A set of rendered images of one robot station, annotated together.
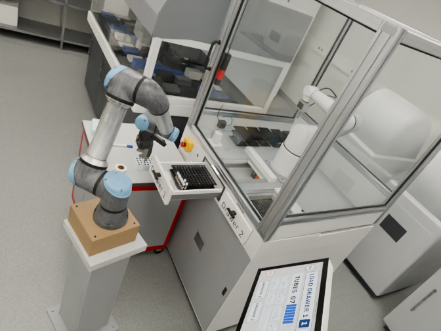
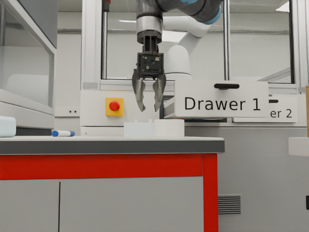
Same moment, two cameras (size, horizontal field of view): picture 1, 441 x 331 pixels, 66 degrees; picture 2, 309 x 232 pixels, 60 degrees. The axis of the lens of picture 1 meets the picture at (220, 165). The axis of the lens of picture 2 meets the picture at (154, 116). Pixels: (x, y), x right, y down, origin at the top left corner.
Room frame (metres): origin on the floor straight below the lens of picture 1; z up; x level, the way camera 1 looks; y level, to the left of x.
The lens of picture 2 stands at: (1.17, 1.04, 0.77)
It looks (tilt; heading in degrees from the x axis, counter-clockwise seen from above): 4 degrees up; 304
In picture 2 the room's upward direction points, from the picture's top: straight up
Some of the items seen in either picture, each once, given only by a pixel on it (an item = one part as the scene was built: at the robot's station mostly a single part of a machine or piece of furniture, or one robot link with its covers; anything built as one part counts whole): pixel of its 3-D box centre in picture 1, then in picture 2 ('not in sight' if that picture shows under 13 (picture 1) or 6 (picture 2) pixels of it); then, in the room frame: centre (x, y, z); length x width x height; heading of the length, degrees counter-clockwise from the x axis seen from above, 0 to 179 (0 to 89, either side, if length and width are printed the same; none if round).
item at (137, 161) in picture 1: (144, 163); (139, 130); (1.65, 0.42, 0.78); 0.12 x 0.08 x 0.04; 129
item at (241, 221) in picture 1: (234, 217); (265, 109); (1.43, -0.18, 0.87); 0.29 x 0.02 x 0.11; 41
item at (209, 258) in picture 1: (246, 228); (181, 196); (1.95, -0.37, 0.40); 1.03 x 0.95 x 0.80; 41
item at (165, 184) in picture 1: (160, 178); (221, 98); (1.46, 0.27, 0.87); 0.29 x 0.02 x 0.11; 41
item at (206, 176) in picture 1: (192, 178); not in sight; (1.59, 0.11, 0.87); 0.22 x 0.18 x 0.06; 131
